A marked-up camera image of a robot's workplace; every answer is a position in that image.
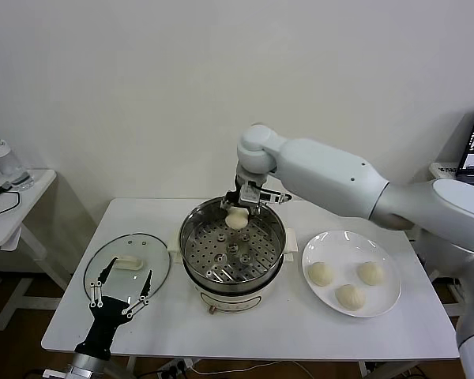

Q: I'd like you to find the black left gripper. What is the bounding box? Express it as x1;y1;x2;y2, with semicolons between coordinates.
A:
74;257;154;358

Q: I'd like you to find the white work table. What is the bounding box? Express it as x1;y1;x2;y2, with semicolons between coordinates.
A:
41;198;461;370

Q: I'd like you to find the round glass pot lid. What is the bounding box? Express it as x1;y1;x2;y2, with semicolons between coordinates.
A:
82;233;171;311

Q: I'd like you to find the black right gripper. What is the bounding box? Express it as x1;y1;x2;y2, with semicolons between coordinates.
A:
220;176;262;216

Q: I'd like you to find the white round plate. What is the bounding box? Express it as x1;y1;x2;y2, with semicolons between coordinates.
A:
301;230;403;318

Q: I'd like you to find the white floor power strip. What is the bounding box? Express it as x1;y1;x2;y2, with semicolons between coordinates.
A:
157;358;194;376

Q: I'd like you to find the stainless steel steamer basket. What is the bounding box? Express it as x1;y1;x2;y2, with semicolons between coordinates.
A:
178;196;288;286

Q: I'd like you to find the white laptop side table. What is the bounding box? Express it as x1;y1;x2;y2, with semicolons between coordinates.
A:
428;161;465;317

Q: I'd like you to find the small glass cup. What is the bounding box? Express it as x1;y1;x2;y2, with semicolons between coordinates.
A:
9;173;36;193

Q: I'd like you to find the clear jug with white lid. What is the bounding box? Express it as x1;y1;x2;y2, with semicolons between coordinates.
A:
0;138;24;186

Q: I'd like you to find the white steamed baozi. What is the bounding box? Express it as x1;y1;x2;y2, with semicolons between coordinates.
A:
356;261;385;286
334;283;367;313
225;208;249;231
307;261;335;287

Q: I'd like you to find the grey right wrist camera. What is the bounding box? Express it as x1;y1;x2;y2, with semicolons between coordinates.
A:
239;184;292;207

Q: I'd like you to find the white electric cooker pot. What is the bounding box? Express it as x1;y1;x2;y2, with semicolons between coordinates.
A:
166;228;298;316

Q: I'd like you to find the black looped cable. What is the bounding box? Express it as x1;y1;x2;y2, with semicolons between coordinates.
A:
0;181;21;217

